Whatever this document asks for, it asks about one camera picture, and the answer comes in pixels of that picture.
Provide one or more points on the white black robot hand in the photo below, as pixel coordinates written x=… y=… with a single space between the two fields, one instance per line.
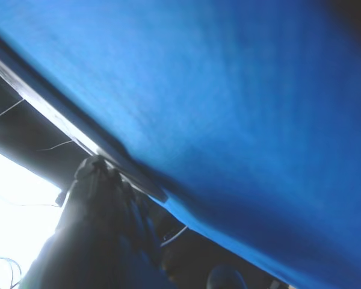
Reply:
x=96 y=228

